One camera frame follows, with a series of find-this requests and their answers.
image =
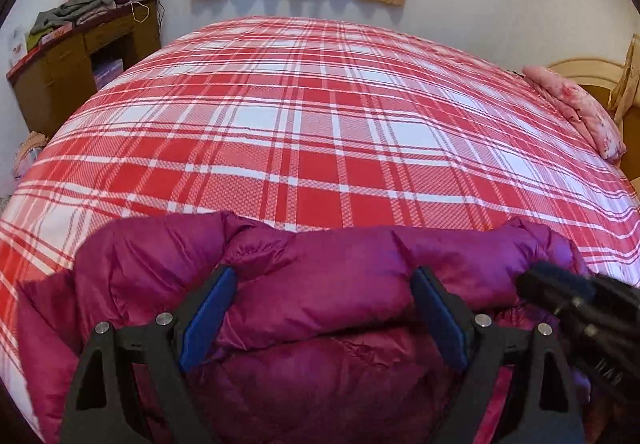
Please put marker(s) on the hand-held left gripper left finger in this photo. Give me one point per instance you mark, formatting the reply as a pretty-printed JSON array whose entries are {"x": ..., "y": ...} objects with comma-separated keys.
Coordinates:
[{"x": 207, "y": 319}]

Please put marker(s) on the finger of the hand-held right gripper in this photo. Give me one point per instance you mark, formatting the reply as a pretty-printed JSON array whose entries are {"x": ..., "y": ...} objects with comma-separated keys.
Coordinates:
[
  {"x": 545, "y": 291},
  {"x": 565, "y": 278}
]

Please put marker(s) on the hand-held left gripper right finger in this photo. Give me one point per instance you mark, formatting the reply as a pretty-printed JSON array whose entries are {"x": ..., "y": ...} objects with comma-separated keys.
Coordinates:
[{"x": 440, "y": 319}]

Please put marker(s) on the magenta puffer jacket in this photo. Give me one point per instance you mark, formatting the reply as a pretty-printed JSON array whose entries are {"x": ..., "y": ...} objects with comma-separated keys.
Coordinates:
[{"x": 325, "y": 274}]

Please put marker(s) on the pile of pastel clothes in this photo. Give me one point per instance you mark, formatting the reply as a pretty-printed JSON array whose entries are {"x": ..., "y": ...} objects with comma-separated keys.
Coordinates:
[{"x": 27, "y": 152}]

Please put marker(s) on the pile of grey folded clothes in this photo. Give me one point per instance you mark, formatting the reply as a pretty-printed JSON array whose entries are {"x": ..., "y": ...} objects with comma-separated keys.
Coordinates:
[{"x": 75, "y": 7}]

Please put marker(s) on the pink floral folded blanket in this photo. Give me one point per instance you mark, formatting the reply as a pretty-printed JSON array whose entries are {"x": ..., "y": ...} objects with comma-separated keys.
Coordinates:
[{"x": 575, "y": 99}]

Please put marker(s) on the beige tied window curtain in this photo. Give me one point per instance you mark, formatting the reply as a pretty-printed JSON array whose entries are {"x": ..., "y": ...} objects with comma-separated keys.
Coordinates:
[{"x": 627, "y": 84}]

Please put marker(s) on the wooden headboard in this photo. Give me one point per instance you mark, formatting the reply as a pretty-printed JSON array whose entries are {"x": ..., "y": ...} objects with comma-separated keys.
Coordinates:
[{"x": 590, "y": 72}]

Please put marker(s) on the bed with red plaid sheet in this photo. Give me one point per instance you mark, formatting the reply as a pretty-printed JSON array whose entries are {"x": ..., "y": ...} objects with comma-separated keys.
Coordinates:
[{"x": 325, "y": 124}]

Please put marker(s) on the purple box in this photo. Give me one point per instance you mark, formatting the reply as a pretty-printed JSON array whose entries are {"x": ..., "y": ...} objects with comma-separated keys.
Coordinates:
[{"x": 107, "y": 72}]

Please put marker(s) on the brown wooden desk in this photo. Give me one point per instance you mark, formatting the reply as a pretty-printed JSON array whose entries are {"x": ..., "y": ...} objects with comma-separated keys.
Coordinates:
[{"x": 50, "y": 89}]

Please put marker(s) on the pink flat box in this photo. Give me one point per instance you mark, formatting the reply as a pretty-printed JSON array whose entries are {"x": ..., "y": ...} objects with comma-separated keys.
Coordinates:
[{"x": 57, "y": 32}]

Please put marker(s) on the white gift bag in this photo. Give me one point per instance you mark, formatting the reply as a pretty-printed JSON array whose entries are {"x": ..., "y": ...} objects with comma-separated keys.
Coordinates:
[{"x": 17, "y": 47}]

